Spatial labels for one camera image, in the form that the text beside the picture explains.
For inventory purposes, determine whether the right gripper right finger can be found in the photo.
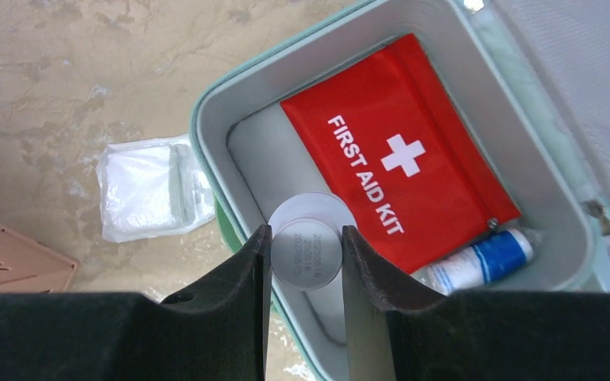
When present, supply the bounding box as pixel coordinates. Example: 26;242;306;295
342;226;610;380

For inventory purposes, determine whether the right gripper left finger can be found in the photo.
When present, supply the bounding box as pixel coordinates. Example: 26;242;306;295
0;225;272;380

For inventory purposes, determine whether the blue white bandage roll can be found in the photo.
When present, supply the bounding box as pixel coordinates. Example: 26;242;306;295
412;227;544;295

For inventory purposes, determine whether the small white plastic bottle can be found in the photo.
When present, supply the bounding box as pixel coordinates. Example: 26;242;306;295
268;192;357;291

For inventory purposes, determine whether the white gauze pad packet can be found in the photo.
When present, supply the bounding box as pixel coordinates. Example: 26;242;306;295
96;134;215;243

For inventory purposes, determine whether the red first aid pouch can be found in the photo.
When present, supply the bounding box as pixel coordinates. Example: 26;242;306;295
280;34;521;273

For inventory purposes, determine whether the pink plastic desk organizer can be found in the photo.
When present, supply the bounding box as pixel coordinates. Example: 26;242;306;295
0;224;79;293

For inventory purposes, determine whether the mint green storage case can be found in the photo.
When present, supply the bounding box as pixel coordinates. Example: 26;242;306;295
191;1;610;380

